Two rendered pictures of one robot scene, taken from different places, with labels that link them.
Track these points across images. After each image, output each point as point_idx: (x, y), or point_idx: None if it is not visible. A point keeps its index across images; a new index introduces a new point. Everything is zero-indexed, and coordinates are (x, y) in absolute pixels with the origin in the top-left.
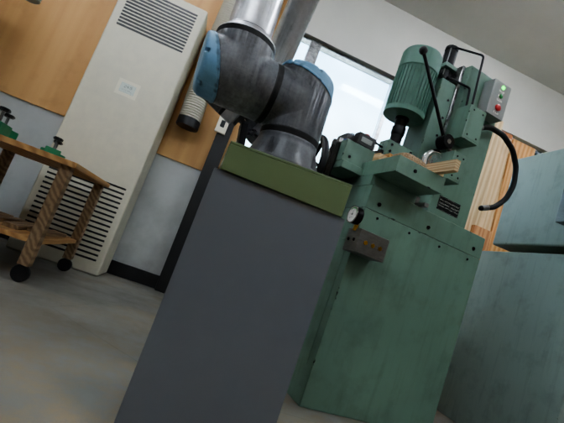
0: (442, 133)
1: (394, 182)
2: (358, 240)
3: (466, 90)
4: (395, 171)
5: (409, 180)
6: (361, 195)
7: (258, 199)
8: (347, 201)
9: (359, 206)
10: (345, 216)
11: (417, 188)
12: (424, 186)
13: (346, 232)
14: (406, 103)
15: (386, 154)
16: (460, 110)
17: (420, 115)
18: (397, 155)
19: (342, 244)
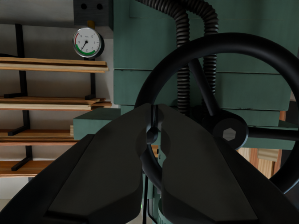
0: (145, 175)
1: (119, 114)
2: (73, 6)
3: (152, 214)
4: (75, 118)
5: (93, 113)
6: (134, 89)
7: None
8: (171, 82)
9: (129, 71)
10: (161, 56)
11: (108, 110)
12: (94, 110)
13: (142, 26)
14: (161, 219)
15: (157, 157)
16: (147, 195)
17: (159, 200)
18: (78, 139)
19: (141, 5)
